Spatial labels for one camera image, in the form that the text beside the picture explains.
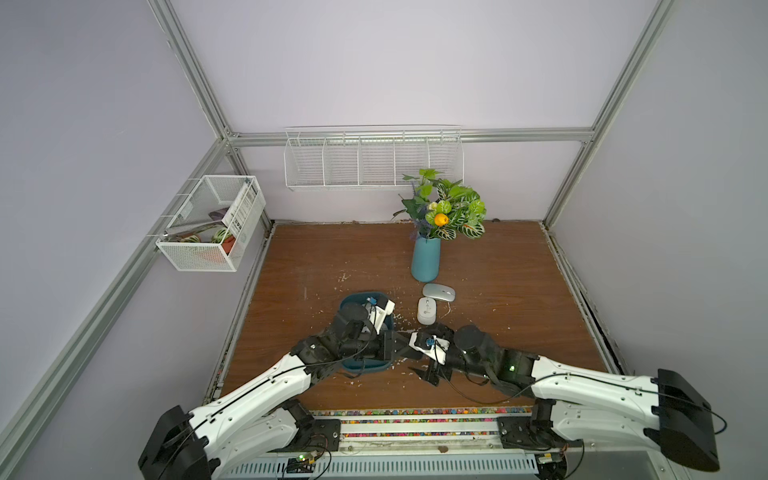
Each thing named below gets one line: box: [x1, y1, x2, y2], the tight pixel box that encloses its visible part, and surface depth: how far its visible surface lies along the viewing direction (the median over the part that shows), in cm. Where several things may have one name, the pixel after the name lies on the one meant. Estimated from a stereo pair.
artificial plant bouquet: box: [391, 168, 487, 240], surface depth 80 cm
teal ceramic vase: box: [411, 237, 441, 283], surface depth 101 cm
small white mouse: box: [417, 296, 437, 326], surface depth 96 cm
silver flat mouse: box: [422, 283, 456, 302], surface depth 102 cm
